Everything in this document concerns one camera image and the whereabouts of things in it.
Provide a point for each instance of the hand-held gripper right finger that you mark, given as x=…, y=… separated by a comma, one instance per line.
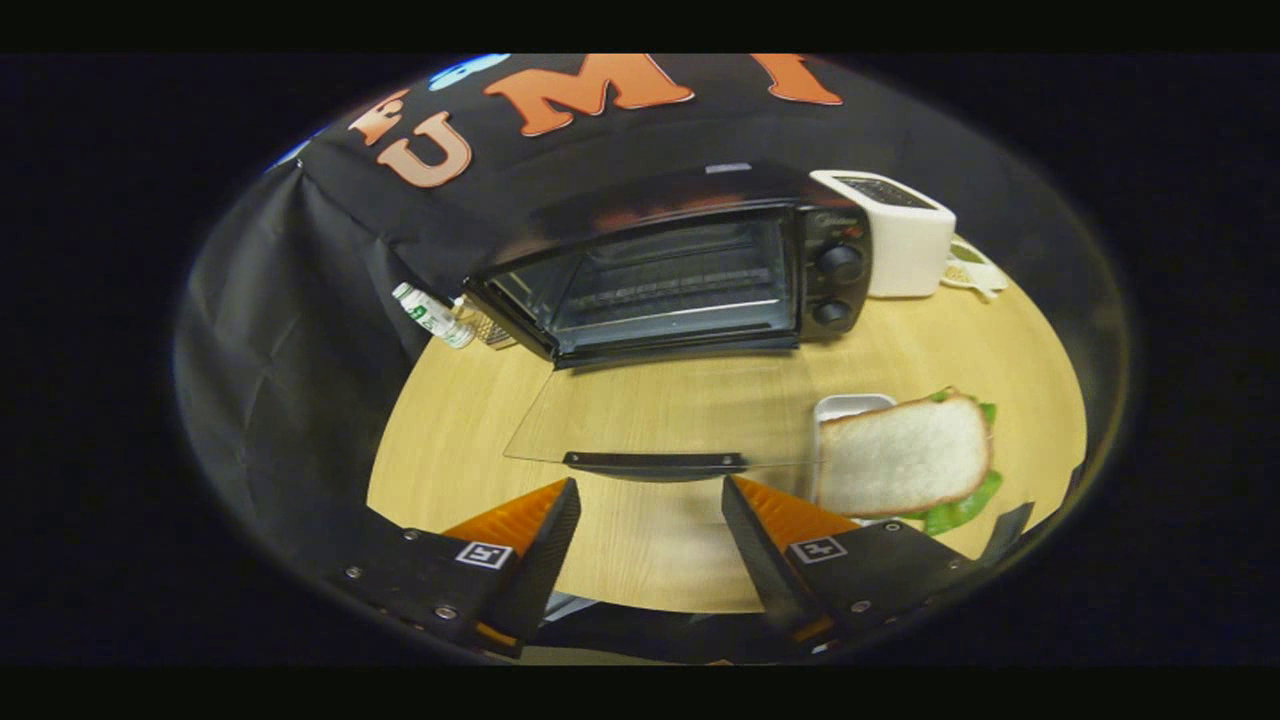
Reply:
x=765, y=560

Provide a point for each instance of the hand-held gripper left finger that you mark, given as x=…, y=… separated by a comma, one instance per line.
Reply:
x=545, y=560

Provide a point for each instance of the white bread lettuce sandwich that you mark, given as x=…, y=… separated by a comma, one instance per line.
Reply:
x=905, y=455

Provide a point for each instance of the black toaster oven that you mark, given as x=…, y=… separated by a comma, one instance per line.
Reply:
x=840, y=265

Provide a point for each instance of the white pop-up toaster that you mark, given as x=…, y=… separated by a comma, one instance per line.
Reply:
x=905, y=250

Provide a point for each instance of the white plastic tray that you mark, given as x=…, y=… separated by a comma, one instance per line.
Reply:
x=845, y=405

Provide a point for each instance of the clear glass jar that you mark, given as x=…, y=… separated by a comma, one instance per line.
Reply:
x=490, y=325

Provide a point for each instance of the white green label bottle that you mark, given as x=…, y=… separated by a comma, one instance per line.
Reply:
x=432, y=316

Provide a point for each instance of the white plastic holder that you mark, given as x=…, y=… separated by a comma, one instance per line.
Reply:
x=975, y=272

